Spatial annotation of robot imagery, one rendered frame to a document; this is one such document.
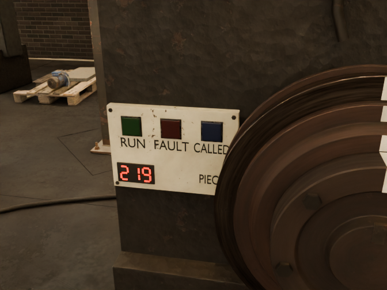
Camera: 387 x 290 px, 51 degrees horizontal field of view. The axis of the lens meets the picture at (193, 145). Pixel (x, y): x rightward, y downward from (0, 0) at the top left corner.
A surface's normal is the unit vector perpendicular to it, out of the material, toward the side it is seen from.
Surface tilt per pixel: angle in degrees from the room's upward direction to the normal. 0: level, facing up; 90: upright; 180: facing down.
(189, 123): 90
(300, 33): 90
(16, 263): 0
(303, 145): 45
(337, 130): 33
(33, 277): 0
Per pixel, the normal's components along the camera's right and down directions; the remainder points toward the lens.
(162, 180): -0.20, 0.40
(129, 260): -0.01, -0.92
